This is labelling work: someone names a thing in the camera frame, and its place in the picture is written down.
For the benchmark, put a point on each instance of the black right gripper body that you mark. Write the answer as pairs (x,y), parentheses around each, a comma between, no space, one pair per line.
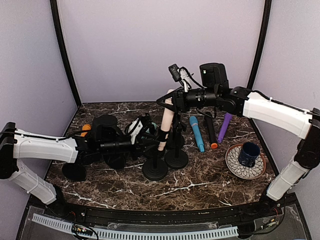
(181,92)

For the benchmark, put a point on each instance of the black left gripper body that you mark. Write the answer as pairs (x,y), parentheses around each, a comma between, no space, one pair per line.
(139,147)

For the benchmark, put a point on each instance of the mint green toy microphone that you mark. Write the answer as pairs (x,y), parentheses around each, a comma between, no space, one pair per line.
(149,131)

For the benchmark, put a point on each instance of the cream white toy microphone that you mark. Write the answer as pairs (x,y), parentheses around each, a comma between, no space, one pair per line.
(165,127)

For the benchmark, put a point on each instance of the stand holding cream microphone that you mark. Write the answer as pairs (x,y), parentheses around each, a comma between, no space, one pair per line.
(155,169)

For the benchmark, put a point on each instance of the light blue toy microphone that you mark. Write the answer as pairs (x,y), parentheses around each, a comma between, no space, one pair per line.
(197,133)

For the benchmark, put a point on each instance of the stand holding green microphone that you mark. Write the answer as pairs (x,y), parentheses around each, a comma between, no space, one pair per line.
(116,161)

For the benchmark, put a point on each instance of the black microphone stand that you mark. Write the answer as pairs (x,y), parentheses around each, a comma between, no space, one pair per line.
(176,159)

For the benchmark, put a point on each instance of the purple toy microphone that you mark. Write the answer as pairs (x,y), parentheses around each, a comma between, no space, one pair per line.
(224,127)

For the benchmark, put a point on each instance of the stand holding purple microphone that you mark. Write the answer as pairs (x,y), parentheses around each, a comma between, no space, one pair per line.
(152,152)

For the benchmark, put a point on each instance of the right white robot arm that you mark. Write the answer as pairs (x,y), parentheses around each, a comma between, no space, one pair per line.
(252,104)

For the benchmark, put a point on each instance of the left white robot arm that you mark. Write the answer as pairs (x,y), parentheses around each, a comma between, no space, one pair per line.
(102,139)

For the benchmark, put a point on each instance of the orange toy microphone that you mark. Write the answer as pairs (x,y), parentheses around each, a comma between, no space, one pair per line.
(85,130)

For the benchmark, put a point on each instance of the fallen stand holding orange microphone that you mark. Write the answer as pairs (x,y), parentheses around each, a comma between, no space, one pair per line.
(74,172)

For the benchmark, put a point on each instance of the patterned ceramic saucer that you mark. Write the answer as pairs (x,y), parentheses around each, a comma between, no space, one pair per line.
(244,172)

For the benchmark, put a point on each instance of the dark blue ceramic cup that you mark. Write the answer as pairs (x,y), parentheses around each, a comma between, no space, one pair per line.
(248,154)

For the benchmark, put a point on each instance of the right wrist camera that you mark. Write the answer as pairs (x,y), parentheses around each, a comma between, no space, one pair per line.
(181,75)

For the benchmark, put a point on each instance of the white slotted cable duct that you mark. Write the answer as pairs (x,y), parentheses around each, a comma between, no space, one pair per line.
(122,231)

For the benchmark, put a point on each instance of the left black frame post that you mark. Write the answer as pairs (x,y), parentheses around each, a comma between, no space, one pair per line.
(63,51)

